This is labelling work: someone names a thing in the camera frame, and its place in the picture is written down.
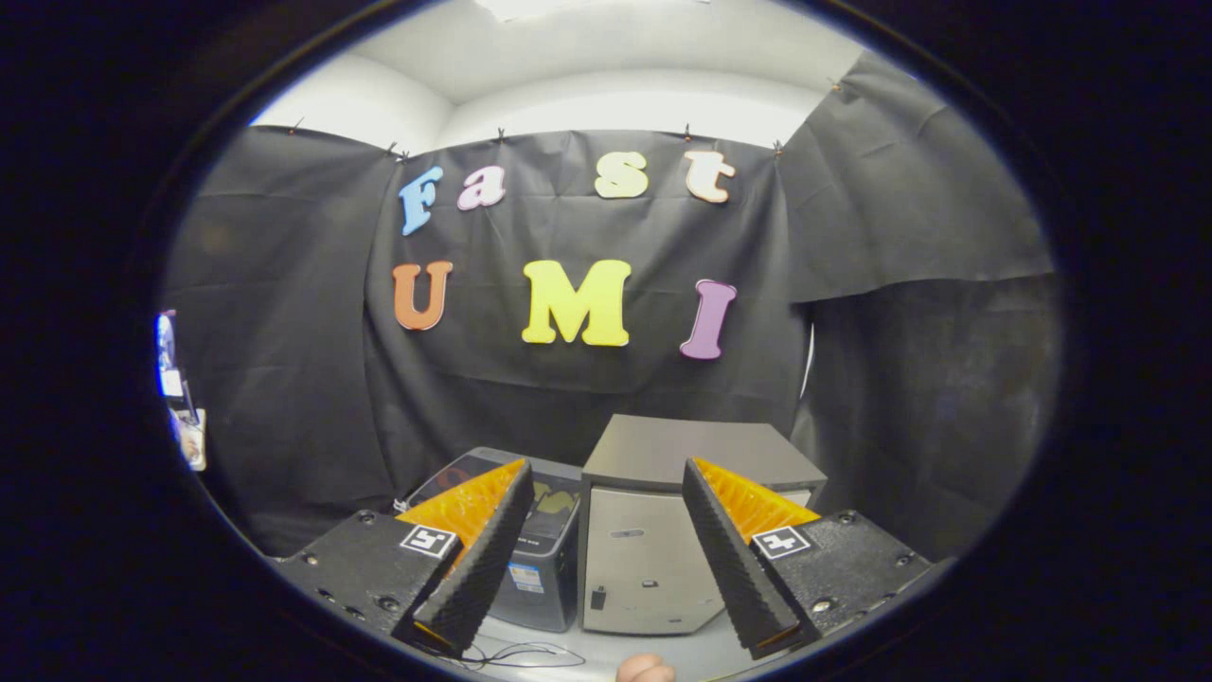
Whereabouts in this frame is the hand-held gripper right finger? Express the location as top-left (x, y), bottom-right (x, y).
top-left (682, 458), bottom-right (957, 661)

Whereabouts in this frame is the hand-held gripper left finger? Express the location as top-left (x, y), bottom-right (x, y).
top-left (275, 458), bottom-right (536, 656)

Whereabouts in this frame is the grey washing machine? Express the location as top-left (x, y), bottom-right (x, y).
top-left (398, 447), bottom-right (583, 634)

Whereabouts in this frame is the dark washing machine lid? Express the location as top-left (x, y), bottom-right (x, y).
top-left (407, 447), bottom-right (583, 520)

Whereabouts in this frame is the beige cabinet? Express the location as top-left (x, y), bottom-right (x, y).
top-left (578, 414), bottom-right (828, 637)

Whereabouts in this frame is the black backdrop cloth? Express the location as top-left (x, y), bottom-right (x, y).
top-left (161, 52), bottom-right (1061, 565)

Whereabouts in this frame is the thin black cable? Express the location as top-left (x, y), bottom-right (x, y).
top-left (445, 639), bottom-right (588, 672)

